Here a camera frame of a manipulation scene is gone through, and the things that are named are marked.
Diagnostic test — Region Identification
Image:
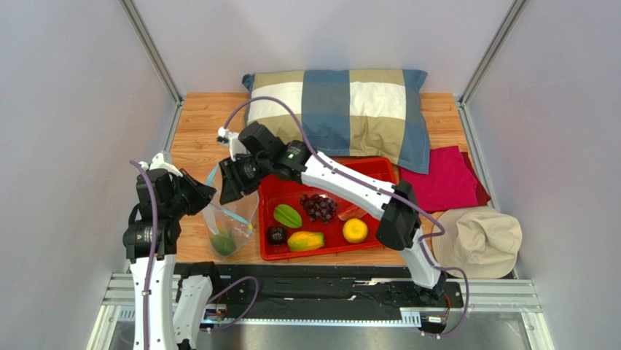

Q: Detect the clear zip top bag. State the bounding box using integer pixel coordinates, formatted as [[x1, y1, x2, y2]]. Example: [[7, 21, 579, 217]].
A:
[[202, 166, 259, 258]]

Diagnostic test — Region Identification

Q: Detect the green fake starfruit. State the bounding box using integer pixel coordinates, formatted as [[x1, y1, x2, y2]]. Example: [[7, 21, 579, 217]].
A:
[[273, 204, 303, 228]]

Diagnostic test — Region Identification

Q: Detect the purple fake grape bunch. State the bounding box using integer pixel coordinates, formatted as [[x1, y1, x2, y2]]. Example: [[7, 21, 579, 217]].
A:
[[300, 194, 337, 224]]

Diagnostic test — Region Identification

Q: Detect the dark purple fake mangosteen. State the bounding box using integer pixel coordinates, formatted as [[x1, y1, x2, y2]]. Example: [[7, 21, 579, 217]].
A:
[[266, 226, 288, 246]]

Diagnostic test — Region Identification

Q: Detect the yellow green fake mango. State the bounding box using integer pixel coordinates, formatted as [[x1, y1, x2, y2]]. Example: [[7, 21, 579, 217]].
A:
[[287, 231, 325, 252]]

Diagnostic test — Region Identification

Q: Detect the yellow fake lemon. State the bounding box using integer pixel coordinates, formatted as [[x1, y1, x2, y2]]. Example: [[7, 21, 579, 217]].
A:
[[342, 218, 369, 244]]

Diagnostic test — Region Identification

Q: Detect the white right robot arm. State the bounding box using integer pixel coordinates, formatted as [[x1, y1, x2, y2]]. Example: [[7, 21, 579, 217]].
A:
[[216, 122, 446, 298]]

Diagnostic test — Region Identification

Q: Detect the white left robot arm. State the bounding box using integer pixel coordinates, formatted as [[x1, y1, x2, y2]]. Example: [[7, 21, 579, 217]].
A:
[[122, 164, 222, 349]]

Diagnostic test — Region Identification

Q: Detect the green fake lime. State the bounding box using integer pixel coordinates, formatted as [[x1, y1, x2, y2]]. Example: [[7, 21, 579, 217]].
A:
[[209, 233, 237, 257]]

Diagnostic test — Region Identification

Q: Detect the red plastic tray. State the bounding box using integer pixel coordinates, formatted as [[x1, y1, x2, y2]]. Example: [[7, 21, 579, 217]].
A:
[[258, 176, 381, 261]]

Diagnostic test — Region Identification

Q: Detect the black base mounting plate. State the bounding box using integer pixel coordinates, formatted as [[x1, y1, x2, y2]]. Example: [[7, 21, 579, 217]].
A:
[[160, 262, 464, 322]]

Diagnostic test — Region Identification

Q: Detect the checkered blue beige pillow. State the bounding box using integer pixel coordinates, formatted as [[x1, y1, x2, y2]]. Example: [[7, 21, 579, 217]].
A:
[[242, 69, 431, 174]]

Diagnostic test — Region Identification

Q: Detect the magenta folded cloth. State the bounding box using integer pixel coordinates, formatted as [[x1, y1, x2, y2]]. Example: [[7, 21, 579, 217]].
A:
[[399, 146, 479, 213]]

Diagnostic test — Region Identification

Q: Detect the dark red cloth underneath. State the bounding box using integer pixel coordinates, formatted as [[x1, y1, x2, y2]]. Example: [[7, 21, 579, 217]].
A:
[[461, 152, 491, 206]]

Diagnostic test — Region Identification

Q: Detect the beige bucket hat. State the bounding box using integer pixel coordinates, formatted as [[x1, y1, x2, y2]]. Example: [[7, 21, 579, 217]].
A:
[[431, 206, 523, 279]]

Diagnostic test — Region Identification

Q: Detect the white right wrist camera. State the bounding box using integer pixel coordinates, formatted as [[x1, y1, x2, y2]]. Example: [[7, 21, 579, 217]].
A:
[[216, 127, 248, 161]]

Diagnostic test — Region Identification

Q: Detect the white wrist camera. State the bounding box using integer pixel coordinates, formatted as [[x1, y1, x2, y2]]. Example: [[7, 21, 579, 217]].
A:
[[216, 127, 248, 161], [138, 150, 183, 177]]

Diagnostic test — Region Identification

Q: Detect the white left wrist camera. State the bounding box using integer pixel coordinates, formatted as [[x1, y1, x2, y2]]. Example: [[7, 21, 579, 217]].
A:
[[138, 150, 183, 177]]

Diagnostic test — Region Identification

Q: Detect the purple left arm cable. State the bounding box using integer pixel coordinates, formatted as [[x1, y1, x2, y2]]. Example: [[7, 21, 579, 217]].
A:
[[128, 160, 161, 350]]

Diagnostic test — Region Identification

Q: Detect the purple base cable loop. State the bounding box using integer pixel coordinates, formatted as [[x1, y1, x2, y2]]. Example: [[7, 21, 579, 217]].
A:
[[206, 275, 260, 333]]

